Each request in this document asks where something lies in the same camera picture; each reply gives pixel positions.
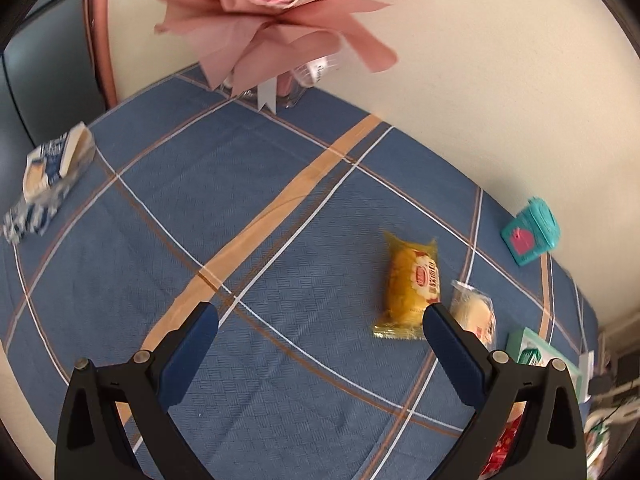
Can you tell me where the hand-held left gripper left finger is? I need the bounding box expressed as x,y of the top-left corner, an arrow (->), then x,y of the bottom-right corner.
55,301 -> 220,480

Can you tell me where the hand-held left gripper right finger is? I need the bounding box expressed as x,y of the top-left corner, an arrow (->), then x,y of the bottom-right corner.
422,302 -> 587,480

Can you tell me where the white bun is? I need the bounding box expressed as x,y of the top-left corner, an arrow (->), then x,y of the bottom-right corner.
449,280 -> 498,351

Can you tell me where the teal-rimmed white cardboard tray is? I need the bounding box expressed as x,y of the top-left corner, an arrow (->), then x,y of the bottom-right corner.
504,326 -> 585,403

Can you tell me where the green snack packet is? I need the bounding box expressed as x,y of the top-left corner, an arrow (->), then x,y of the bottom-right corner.
517,346 -> 553,368

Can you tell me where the yellow cake packet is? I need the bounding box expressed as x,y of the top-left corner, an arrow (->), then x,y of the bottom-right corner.
371,230 -> 441,341

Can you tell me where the large red patterned packet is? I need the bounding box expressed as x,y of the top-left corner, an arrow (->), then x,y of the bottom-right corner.
479,417 -> 523,478

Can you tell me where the white power strip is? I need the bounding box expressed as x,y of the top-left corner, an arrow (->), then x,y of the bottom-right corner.
577,350 -> 596,401

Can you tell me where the teal toy chest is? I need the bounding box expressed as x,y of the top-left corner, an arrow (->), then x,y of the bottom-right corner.
501,196 -> 561,266

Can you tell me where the blue plaid tablecloth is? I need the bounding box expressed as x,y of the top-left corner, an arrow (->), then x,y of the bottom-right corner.
0,62 -> 601,480

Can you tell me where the black plug charger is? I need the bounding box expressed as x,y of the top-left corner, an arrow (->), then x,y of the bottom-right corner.
589,372 -> 616,396

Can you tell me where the blue white printed packet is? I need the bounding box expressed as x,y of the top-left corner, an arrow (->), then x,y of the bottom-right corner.
2,122 -> 97,245

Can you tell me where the clear glass vase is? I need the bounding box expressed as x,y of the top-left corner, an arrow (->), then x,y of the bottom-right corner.
220,55 -> 346,108

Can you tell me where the dark chair with pink frame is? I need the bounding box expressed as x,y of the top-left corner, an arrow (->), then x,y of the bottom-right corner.
0,0 -> 118,171

